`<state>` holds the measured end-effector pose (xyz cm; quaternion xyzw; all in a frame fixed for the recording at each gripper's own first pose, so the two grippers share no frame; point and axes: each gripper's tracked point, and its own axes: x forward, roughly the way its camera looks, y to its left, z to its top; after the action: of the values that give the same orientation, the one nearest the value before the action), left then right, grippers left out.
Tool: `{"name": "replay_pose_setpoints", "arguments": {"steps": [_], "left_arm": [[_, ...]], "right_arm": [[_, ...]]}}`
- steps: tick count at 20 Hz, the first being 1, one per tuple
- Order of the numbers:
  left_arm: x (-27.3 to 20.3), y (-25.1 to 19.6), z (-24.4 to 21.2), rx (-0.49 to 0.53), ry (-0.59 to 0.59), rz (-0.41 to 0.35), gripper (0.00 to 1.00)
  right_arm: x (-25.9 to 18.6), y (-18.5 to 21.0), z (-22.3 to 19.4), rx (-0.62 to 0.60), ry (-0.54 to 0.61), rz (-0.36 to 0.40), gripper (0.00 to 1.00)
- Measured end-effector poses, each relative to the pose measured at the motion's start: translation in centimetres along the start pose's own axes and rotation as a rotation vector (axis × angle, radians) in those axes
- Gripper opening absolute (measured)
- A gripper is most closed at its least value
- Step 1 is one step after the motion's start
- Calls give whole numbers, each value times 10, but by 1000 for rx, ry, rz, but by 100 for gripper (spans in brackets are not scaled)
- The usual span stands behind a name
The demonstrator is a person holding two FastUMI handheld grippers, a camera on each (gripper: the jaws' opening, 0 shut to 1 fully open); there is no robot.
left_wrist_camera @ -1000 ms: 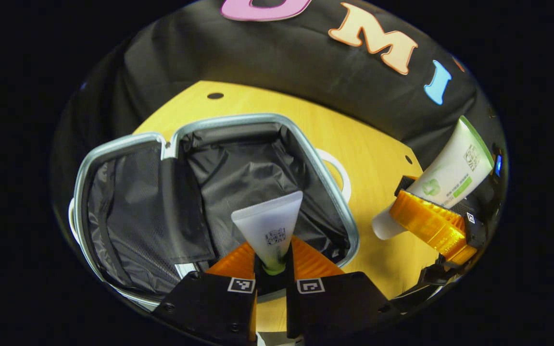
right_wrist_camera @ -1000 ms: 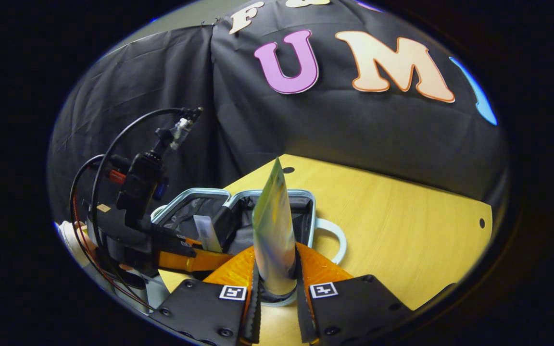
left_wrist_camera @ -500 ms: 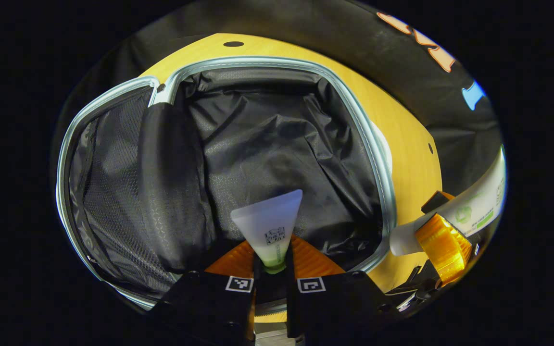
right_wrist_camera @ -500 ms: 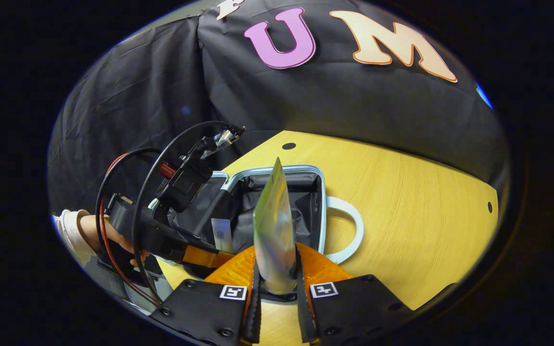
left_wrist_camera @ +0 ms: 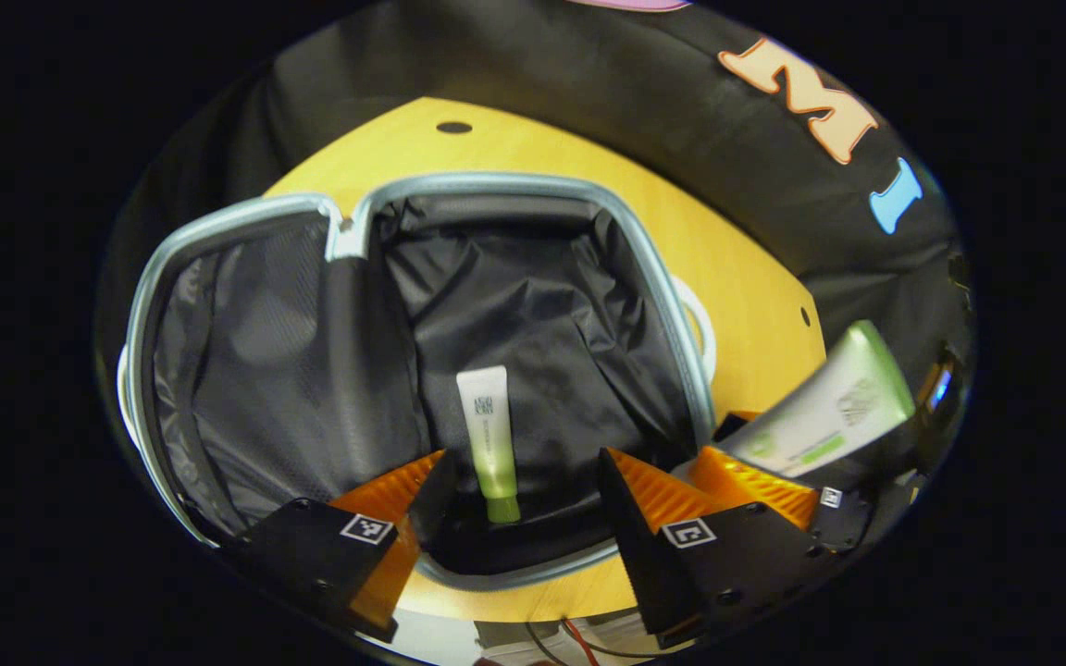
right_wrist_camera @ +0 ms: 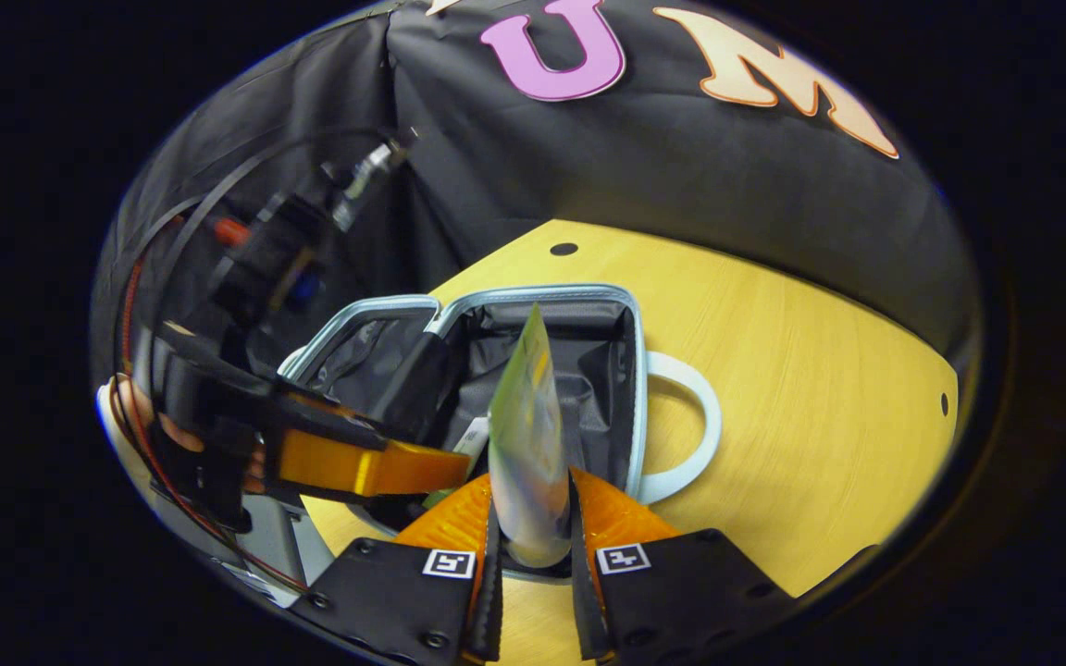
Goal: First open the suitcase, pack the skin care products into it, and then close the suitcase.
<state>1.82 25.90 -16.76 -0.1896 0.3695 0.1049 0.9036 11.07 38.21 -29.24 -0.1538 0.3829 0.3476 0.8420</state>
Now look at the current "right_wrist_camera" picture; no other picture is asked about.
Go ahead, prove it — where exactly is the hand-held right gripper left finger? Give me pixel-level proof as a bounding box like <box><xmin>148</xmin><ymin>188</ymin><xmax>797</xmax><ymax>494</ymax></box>
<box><xmin>297</xmin><ymin>472</ymin><xmax>506</xmax><ymax>665</ymax></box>

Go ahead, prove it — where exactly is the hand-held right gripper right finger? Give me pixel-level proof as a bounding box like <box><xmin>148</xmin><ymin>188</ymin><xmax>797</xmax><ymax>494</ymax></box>
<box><xmin>568</xmin><ymin>467</ymin><xmax>798</xmax><ymax>665</ymax></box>

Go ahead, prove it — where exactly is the silver green skin care tube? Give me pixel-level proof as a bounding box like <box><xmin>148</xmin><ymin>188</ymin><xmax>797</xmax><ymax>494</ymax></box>
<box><xmin>487</xmin><ymin>302</ymin><xmax>574</xmax><ymax>569</ymax></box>

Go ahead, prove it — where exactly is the white suitcase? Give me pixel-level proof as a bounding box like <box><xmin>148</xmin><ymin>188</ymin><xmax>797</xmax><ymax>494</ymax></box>
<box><xmin>276</xmin><ymin>284</ymin><xmax>724</xmax><ymax>584</ymax></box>

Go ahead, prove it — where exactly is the black backdrop cloth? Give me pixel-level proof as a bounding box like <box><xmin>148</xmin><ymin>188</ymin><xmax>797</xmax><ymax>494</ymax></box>
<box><xmin>89</xmin><ymin>0</ymin><xmax>983</xmax><ymax>371</ymax></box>

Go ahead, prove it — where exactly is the red cable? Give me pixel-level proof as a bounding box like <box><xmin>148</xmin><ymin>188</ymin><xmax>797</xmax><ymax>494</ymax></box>
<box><xmin>117</xmin><ymin>250</ymin><xmax>307</xmax><ymax>593</ymax></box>

